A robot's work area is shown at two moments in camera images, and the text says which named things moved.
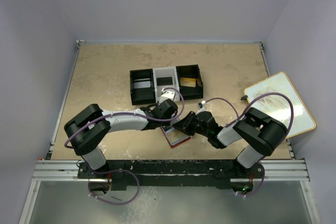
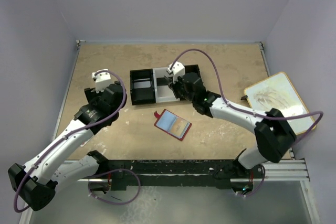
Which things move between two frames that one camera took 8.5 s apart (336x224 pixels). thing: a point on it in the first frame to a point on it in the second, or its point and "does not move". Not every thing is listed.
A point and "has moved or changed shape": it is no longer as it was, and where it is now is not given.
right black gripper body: (203, 132) to (179, 91)
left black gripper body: (164, 123) to (92, 96)
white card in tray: (144, 84) does not move
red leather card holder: (174, 137) has moved or changed shape
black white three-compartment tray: (146, 85) does not move
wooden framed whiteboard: (277, 107) does not move
